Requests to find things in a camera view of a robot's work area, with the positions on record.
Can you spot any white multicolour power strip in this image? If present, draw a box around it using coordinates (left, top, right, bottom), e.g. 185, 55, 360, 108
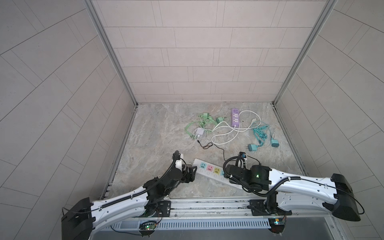
193, 159, 242, 190

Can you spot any black usb cable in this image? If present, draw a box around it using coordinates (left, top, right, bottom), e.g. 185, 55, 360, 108
198, 139, 226, 162

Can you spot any white usb cable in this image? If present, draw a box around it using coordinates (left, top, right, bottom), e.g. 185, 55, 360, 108
193, 125, 217, 141

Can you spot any white charger with black cable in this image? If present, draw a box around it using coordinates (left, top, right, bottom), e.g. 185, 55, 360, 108
175, 154, 184, 171

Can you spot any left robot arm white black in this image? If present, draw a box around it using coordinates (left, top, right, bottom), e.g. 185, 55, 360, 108
61, 166, 198, 240

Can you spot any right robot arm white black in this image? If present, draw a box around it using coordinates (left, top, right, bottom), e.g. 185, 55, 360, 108
223, 157, 365, 222

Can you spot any teal charger plug left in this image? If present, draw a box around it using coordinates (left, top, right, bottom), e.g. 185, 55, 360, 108
248, 144, 259, 152

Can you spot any teal charger plug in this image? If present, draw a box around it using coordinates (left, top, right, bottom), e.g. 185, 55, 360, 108
248, 144, 259, 152
271, 139, 280, 148

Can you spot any teal charger plug right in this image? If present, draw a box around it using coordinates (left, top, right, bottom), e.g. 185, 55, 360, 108
271, 139, 280, 148

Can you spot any green charger plug centre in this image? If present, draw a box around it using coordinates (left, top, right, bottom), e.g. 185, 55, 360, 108
216, 117, 225, 124

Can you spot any left circuit board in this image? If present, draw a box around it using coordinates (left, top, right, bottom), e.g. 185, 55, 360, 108
139, 221, 158, 231

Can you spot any circuit board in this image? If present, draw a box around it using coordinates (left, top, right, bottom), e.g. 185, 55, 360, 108
139, 221, 158, 231
268, 216, 287, 234

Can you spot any right circuit board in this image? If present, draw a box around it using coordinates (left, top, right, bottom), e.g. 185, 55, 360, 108
268, 216, 287, 234

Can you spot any purple power strip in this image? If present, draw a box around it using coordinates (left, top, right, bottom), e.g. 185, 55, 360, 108
231, 108, 240, 128

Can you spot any white purple strip cord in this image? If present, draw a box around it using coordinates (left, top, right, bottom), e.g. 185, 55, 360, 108
210, 110, 262, 145

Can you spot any teal cable bundle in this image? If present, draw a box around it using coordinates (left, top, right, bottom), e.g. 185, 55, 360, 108
251, 124, 271, 147

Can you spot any aluminium mounting rail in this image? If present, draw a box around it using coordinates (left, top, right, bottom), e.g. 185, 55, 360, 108
83, 196, 331, 230

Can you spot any green multi-head cable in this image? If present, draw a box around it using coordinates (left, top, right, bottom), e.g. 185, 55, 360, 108
184, 115, 218, 140

